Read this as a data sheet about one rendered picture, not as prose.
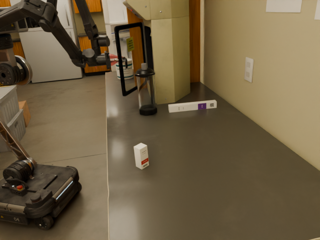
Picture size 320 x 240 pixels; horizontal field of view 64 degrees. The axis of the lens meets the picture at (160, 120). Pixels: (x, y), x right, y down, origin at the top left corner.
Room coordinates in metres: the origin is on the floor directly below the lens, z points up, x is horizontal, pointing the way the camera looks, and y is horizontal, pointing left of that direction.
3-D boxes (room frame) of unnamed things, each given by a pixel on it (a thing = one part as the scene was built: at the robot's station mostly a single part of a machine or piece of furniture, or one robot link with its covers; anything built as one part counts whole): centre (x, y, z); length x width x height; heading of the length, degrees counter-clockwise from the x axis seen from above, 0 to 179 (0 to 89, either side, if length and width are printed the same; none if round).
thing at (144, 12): (1.58, 0.10, 1.46); 0.32 x 0.12 x 0.10; 10
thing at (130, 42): (1.60, 0.14, 1.19); 0.30 x 0.01 x 0.40; 154
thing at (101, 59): (1.55, 0.32, 1.20); 0.07 x 0.07 x 0.10; 9
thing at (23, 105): (3.53, 2.11, 0.14); 0.41 x 0.32 x 0.28; 16
